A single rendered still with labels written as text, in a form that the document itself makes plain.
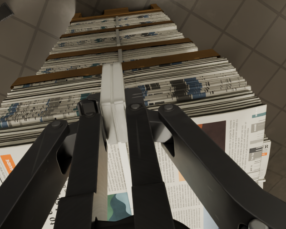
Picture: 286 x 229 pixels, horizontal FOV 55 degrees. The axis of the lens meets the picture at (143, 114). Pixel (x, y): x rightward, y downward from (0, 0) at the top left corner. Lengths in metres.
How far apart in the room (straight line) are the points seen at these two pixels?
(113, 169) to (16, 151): 0.12
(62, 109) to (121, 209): 0.17
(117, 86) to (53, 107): 0.25
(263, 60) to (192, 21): 0.46
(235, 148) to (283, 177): 1.83
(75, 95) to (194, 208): 0.25
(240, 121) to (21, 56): 1.25
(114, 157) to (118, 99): 0.21
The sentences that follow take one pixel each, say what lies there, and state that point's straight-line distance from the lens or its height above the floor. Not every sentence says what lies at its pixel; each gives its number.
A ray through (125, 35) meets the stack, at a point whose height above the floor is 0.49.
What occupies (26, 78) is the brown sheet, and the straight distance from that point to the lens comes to 0.55.
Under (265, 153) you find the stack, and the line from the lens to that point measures 1.10.
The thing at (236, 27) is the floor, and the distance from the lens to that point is 1.50.
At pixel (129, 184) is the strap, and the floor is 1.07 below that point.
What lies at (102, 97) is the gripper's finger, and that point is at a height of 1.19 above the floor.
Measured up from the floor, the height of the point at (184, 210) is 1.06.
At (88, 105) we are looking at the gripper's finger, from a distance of 0.16.
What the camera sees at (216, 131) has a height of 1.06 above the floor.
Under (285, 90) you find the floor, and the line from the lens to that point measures 1.77.
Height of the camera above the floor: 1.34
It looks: 59 degrees down
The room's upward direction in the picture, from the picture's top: 169 degrees clockwise
